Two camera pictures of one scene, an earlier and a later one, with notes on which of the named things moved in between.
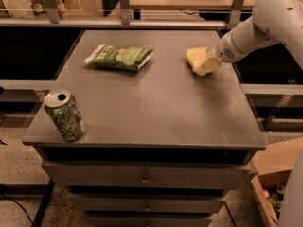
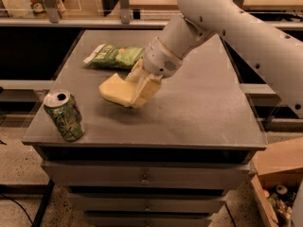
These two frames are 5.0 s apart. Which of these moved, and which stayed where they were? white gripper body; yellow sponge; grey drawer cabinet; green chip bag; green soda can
Moved: white gripper body; yellow sponge
Stayed: green soda can; green chip bag; grey drawer cabinet
